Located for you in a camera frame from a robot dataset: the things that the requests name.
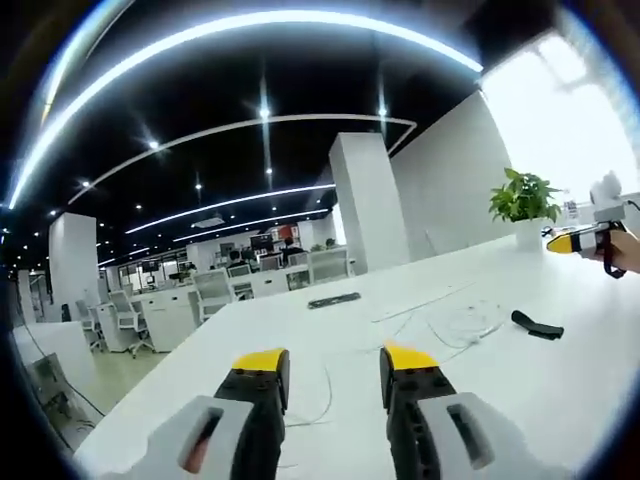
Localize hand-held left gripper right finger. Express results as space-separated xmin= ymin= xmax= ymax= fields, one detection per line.
xmin=378 ymin=339 xmax=507 ymax=480

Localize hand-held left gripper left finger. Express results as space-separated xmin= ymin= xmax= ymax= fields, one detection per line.
xmin=145 ymin=348 xmax=291 ymax=480

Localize black Velcro strap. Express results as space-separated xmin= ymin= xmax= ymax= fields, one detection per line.
xmin=510 ymin=309 xmax=566 ymax=343

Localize white wired earphones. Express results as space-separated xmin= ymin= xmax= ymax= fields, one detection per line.
xmin=372 ymin=298 xmax=507 ymax=354

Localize white desktop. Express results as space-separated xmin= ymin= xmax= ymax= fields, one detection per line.
xmin=72 ymin=232 xmax=640 ymax=480

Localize person's right hand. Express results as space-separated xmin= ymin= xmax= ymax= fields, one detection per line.
xmin=593 ymin=229 xmax=640 ymax=274

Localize clear plastic bottle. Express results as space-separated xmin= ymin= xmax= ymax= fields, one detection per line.
xmin=561 ymin=188 xmax=581 ymax=227

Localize green plant in white pot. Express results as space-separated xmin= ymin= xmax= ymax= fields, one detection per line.
xmin=488 ymin=167 xmax=564 ymax=252

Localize white office desk row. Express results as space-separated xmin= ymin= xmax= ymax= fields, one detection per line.
xmin=97 ymin=284 xmax=204 ymax=354

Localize white mesh office chair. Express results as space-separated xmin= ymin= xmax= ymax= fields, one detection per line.
xmin=305 ymin=247 xmax=351 ymax=285
xmin=108 ymin=288 xmax=154 ymax=359
xmin=191 ymin=268 xmax=238 ymax=324

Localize long ceiling light strip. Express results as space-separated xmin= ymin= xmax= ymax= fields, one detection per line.
xmin=7 ymin=9 xmax=485 ymax=211

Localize black wrist strap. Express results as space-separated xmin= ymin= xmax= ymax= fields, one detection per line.
xmin=601 ymin=222 xmax=628 ymax=279

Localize thin white cable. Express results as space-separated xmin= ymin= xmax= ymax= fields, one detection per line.
xmin=285 ymin=363 xmax=335 ymax=429

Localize black desk cable slot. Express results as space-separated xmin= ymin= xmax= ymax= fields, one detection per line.
xmin=307 ymin=291 xmax=363 ymax=311

